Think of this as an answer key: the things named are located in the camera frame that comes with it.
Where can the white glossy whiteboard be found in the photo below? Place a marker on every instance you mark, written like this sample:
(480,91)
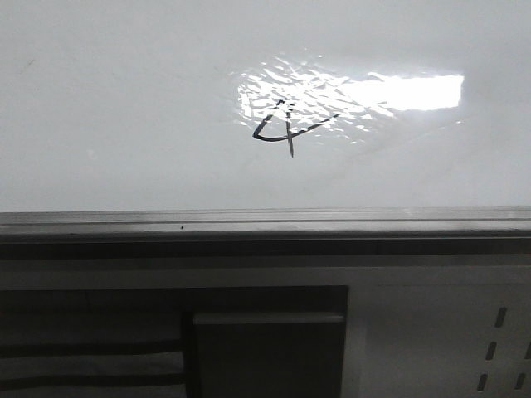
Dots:
(192,105)

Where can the grey aluminium whiteboard tray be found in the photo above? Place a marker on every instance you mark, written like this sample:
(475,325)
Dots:
(380,231)

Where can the dark grey box panel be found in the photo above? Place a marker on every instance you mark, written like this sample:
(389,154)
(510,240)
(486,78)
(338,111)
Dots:
(270,354)

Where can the dark slatted cabinet front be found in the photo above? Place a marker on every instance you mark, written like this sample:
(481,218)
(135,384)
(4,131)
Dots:
(126,343)

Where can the white perforated metal panel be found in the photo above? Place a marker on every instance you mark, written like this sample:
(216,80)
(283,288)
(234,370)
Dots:
(439,333)

